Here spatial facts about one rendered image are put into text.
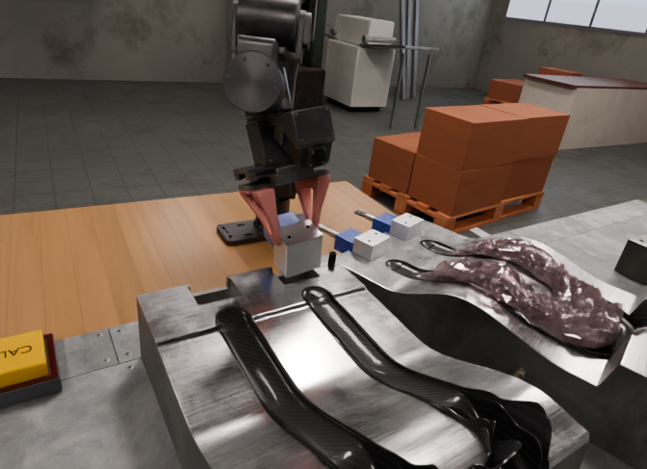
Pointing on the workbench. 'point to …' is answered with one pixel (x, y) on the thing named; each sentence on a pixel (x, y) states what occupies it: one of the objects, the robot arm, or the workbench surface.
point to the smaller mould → (634, 259)
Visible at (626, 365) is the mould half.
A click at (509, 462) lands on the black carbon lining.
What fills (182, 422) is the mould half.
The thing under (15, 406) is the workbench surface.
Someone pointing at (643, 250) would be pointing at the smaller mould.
